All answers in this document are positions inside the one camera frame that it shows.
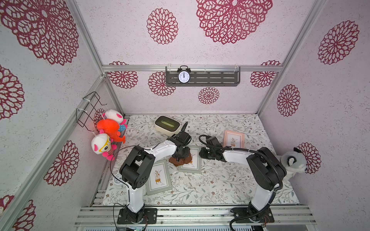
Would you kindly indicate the grey wall shelf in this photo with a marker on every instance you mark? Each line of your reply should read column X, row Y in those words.
column 205, row 78

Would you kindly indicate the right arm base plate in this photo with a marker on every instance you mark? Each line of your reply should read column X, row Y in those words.
column 250, row 215

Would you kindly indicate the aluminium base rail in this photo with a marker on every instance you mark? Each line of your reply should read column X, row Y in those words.
column 203, row 216

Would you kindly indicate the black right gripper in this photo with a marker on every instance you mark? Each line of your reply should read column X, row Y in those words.
column 205, row 154

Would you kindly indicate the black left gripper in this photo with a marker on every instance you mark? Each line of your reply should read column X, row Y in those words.
column 187, row 149

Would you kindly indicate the pink picture frame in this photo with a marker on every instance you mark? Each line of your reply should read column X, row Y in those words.
column 234, row 139

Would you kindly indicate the green picture frame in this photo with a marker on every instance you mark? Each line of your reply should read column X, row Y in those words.
column 194, row 166
column 159, row 178

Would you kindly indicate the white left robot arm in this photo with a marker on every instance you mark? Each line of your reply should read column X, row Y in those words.
column 136, row 168

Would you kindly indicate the black wire basket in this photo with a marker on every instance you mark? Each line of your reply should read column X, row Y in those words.
column 88, row 116

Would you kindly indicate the orange plush toy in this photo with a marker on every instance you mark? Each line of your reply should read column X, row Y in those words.
column 111, row 128

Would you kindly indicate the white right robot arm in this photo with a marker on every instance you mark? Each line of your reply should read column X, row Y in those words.
column 267, row 171

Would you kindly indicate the white plush with glasses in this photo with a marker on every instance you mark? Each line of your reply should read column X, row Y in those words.
column 102, row 145

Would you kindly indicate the black alarm clock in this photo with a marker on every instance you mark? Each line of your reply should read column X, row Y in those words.
column 184, row 74

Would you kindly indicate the white alarm clock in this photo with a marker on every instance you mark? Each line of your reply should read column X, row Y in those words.
column 118, row 181

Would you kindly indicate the white pink plush toy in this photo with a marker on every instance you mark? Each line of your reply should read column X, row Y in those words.
column 114, row 115

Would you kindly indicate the cream tissue box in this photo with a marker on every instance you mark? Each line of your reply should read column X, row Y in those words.
column 167, row 126

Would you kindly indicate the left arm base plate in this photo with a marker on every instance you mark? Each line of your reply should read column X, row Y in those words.
column 143, row 216

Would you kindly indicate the brown cloth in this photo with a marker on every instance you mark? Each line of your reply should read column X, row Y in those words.
column 181, row 161

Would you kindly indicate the grey husky plush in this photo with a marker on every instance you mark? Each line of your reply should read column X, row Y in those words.
column 294, row 162

